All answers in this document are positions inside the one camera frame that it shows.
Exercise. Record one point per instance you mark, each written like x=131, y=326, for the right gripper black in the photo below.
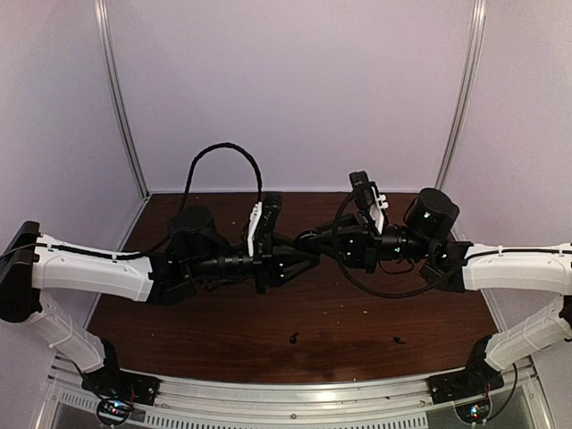
x=359, y=244

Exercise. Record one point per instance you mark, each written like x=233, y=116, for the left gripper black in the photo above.
x=269, y=264

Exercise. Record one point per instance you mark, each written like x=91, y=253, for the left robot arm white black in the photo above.
x=194, y=252

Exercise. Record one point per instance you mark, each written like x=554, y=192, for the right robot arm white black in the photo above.
x=459, y=266

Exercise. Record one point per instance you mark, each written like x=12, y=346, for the left circuit board with leds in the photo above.
x=113, y=412

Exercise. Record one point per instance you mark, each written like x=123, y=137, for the circuit board with leds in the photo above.
x=113, y=412
x=473, y=412

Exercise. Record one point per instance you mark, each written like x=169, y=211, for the right circuit board with leds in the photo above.
x=473, y=412

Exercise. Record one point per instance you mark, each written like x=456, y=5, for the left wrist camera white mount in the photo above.
x=262, y=220

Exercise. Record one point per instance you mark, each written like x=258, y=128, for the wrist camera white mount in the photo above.
x=369, y=200
x=262, y=220

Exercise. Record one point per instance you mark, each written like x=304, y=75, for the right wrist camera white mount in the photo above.
x=369, y=200

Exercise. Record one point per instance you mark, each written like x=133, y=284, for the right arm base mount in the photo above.
x=462, y=384

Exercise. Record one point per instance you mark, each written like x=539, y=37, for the front aluminium rail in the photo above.
x=403, y=402

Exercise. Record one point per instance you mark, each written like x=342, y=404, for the right aluminium frame post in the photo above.
x=472, y=59

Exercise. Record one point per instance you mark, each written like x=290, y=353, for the aluminium frame post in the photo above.
x=117, y=99
x=472, y=59

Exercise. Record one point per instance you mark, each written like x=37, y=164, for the left aluminium frame post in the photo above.
x=117, y=99

